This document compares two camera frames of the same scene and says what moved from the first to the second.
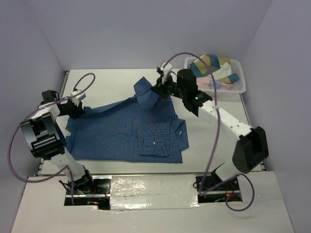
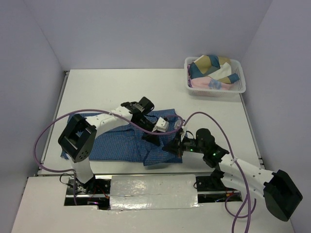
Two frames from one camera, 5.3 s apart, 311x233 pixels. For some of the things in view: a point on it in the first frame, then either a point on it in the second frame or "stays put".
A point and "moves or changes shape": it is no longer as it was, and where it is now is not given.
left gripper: x=78 y=111 → x=153 y=139
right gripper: x=160 y=88 → x=176 y=147
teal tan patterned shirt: x=215 y=66 stays put
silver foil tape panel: x=153 y=191 stays put
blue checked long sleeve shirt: x=144 y=129 moves or changes shape
